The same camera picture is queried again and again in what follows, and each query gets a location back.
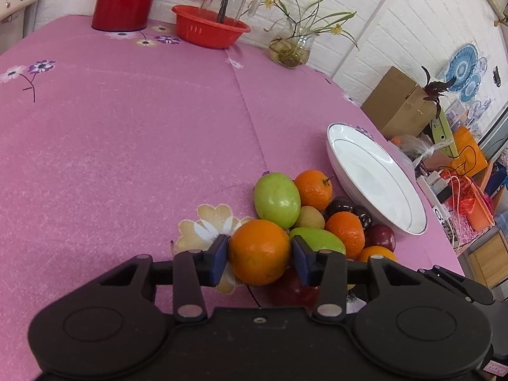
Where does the brown kiwi fruit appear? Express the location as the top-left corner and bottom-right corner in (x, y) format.
(293, 205), (325, 229)

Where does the glass vase with plant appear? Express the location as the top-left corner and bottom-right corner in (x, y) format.
(256, 0), (358, 70)

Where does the blue patterned wall plate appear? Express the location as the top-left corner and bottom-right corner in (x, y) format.
(444, 44), (488, 103)

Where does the red plastic basket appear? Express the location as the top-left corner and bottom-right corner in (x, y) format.
(171, 4), (251, 49)

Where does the dark plum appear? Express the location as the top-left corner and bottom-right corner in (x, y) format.
(324, 196), (373, 230)

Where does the small tangerine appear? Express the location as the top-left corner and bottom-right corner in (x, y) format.
(324, 211), (365, 259)

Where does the brown cardboard box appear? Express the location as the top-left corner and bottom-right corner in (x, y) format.
(361, 66), (437, 139)

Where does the white water dispenser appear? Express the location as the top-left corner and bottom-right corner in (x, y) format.
(1, 0), (39, 53)

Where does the dark purple leaf plant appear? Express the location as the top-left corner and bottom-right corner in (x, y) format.
(421, 65), (456, 119)

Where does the orange gift bag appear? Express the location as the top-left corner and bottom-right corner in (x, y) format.
(451, 126), (488, 176)

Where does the clear plastic bag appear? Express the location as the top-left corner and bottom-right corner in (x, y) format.
(391, 134), (452, 170)

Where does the tangerine with stem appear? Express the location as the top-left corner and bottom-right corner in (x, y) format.
(294, 170), (333, 212)

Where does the green apple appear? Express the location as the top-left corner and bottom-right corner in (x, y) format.
(289, 227), (346, 255)
(253, 173), (301, 230)

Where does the pink floral tablecloth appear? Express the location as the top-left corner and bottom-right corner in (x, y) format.
(0, 15), (465, 381)

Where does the large red apple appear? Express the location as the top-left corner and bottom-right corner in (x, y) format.
(263, 267), (319, 312)

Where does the white porcelain plate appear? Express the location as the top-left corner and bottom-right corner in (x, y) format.
(326, 123), (428, 236)

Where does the large smooth orange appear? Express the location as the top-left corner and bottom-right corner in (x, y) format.
(228, 219), (291, 286)

